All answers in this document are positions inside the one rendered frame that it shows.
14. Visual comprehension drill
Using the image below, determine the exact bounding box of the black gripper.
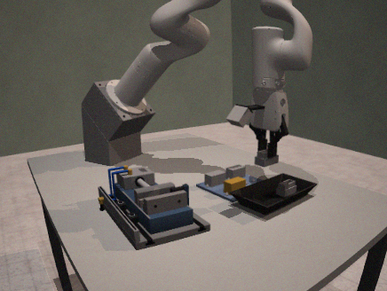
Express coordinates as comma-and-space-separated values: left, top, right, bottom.
249, 88, 288, 158

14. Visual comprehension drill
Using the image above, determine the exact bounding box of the yellow-orange block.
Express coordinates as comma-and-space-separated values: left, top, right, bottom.
224, 177, 246, 195

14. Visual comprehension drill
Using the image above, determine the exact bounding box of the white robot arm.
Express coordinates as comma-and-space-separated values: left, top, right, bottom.
106, 0, 312, 128

